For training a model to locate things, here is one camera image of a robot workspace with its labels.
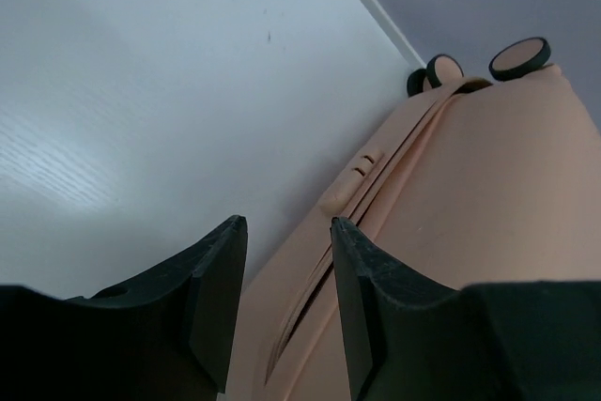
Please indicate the pink hard-shell suitcase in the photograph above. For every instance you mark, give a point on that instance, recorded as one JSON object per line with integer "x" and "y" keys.
{"x": 469, "y": 180}

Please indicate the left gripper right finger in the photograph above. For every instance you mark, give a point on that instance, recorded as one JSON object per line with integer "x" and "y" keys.
{"x": 402, "y": 331}

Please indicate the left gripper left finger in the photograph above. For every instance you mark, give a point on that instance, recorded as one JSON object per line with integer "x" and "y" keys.
{"x": 167, "y": 332}

